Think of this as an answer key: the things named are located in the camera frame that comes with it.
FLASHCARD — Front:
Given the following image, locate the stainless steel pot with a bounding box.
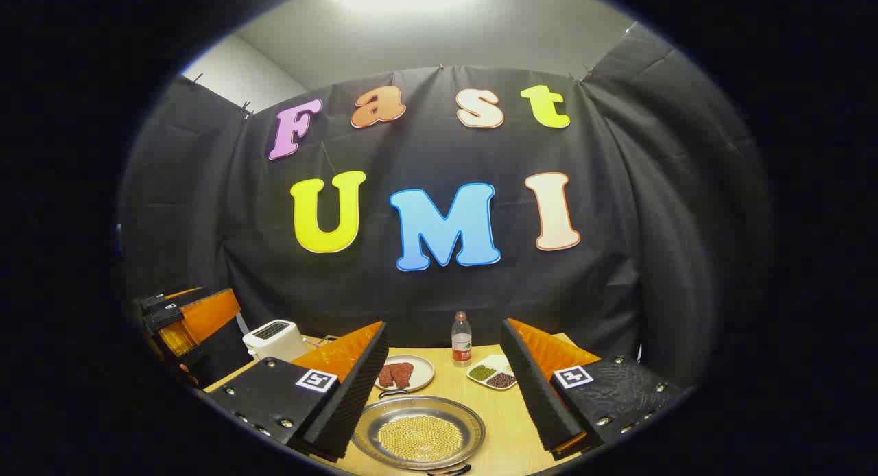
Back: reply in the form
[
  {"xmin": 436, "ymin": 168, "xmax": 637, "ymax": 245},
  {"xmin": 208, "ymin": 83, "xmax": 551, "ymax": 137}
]
[{"xmin": 351, "ymin": 390, "xmax": 486, "ymax": 475}]

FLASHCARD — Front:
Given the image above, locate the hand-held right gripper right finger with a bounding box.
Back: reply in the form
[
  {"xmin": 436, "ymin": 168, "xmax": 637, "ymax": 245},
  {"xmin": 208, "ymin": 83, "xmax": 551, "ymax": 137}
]
[{"xmin": 499, "ymin": 318, "xmax": 687, "ymax": 461}]

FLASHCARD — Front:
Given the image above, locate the clear water bottle red label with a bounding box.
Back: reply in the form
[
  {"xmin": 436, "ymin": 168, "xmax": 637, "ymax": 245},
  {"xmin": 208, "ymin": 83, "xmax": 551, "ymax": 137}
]
[{"xmin": 451, "ymin": 311, "xmax": 473, "ymax": 367}]

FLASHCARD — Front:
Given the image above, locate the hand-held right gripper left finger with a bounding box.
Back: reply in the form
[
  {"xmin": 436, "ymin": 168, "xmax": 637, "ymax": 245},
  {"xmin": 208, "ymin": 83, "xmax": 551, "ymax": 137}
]
[{"xmin": 204, "ymin": 320, "xmax": 390, "ymax": 463}]

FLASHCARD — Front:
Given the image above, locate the round white plate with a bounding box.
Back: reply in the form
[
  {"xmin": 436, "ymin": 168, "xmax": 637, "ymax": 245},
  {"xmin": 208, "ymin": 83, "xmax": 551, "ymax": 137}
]
[{"xmin": 374, "ymin": 355, "xmax": 435, "ymax": 393}]

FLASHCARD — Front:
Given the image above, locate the white divided dish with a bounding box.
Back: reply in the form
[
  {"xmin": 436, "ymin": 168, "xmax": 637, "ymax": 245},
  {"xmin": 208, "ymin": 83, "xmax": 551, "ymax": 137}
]
[{"xmin": 466, "ymin": 355, "xmax": 519, "ymax": 391}]

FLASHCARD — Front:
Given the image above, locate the heap of yellow soybeans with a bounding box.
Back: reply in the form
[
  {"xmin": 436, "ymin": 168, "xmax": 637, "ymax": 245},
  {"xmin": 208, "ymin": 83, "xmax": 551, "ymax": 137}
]
[{"xmin": 377, "ymin": 414, "xmax": 464, "ymax": 462}]

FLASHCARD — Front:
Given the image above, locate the white toaster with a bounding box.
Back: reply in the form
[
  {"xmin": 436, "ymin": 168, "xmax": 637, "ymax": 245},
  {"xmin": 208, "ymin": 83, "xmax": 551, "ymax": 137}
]
[{"xmin": 243, "ymin": 320, "xmax": 316, "ymax": 362}]

